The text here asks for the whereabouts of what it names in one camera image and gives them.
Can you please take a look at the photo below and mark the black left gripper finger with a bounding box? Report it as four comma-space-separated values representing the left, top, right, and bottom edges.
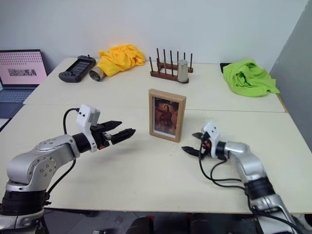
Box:
110, 127, 137, 145
103, 120, 123, 131

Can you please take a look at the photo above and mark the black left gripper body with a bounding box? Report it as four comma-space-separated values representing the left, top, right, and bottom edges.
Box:
91, 122, 114, 150

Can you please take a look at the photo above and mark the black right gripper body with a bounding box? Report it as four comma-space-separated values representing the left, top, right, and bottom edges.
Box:
199, 132, 212, 159

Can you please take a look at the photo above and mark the open steel cup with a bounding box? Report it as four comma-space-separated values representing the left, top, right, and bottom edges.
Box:
88, 65, 106, 82

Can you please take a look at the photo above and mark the tall steel cup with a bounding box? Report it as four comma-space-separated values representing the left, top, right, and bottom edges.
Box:
176, 59, 191, 84

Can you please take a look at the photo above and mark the yellow cloth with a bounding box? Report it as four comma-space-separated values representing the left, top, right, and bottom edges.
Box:
97, 43, 146, 78

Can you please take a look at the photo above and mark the black handheld game console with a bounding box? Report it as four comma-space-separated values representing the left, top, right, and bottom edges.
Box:
58, 55, 96, 83

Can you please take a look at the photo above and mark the wooden peg rack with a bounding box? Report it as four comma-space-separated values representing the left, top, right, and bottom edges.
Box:
149, 47, 195, 79

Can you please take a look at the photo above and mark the green cloth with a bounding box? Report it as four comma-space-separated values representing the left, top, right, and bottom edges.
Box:
222, 59, 281, 98

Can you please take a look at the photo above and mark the dark rounded shape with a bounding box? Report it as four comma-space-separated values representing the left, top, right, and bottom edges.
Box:
131, 215, 154, 234

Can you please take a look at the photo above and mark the open grey laptop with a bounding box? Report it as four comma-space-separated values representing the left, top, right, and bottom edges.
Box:
0, 49, 48, 132

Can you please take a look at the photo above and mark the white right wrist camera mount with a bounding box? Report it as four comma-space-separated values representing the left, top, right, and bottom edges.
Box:
202, 119, 221, 158

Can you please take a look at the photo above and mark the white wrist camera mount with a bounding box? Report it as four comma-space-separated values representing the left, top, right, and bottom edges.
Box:
202, 119, 221, 158
76, 104, 101, 154

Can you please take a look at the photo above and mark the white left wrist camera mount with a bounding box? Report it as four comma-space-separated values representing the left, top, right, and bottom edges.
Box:
76, 104, 101, 154

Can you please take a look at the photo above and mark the wooden picture frame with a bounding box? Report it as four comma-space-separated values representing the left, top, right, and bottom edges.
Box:
148, 88, 187, 143

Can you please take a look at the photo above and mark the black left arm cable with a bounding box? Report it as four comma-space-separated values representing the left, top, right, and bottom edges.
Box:
47, 108, 81, 195

